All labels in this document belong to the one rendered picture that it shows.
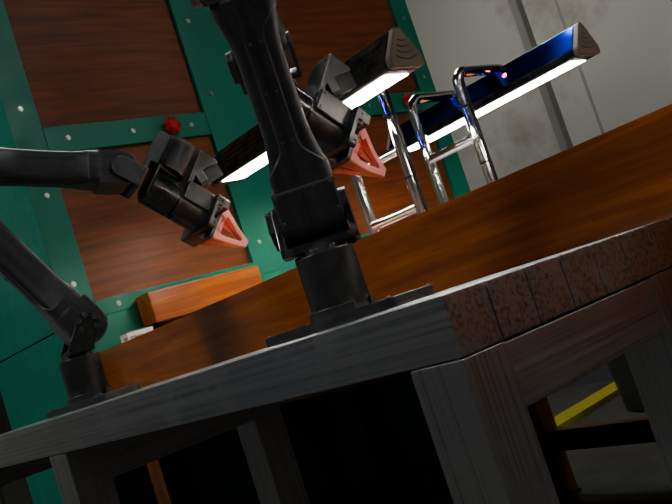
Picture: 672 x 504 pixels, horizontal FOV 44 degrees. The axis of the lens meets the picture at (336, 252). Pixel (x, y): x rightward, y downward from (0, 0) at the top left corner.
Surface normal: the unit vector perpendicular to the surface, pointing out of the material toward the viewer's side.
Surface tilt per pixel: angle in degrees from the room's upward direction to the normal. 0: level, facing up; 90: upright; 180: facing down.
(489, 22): 90
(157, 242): 90
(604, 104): 90
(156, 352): 90
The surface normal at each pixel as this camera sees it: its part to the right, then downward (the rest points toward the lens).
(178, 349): -0.74, 0.19
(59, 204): 0.60, -0.26
